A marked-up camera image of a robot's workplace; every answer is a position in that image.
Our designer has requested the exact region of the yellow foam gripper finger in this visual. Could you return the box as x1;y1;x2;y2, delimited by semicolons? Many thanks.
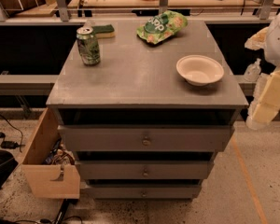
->
245;67;280;130
245;27;268;50

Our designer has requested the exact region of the white paper bowl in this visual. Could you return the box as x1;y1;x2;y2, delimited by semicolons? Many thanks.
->
176;55;224;86

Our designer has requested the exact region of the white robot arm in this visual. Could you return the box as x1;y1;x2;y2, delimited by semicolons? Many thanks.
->
245;12;280;130

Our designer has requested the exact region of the green soda can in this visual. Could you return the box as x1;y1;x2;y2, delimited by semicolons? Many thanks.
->
77;27;101;65

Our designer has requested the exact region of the clear sanitizer bottle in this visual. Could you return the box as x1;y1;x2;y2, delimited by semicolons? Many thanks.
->
244;58;261;82

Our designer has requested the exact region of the green chip bag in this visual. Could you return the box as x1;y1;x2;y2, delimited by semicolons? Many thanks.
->
136;10;188;45

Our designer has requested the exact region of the grey drawer cabinet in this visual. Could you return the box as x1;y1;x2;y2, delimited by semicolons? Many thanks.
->
47;20;247;187

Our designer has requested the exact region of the green yellow sponge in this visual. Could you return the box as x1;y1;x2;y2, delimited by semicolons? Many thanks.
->
93;24;115;38

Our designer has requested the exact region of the middle grey drawer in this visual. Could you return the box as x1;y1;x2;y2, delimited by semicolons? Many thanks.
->
76;161;214;180

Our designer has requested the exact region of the grey drawer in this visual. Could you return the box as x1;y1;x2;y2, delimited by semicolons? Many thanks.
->
58;125;234;152
76;161;214;180
82;185;202;199

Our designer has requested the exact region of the top grey drawer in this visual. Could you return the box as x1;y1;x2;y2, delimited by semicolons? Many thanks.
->
58;125;234;152

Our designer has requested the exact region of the bottom grey drawer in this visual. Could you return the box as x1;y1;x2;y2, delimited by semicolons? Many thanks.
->
82;185;202;199

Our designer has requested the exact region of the wooden box with clutter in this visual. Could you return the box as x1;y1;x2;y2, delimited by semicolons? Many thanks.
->
21;108;80;199

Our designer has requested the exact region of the black power adapter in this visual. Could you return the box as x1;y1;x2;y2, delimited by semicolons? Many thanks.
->
0;141;19;149

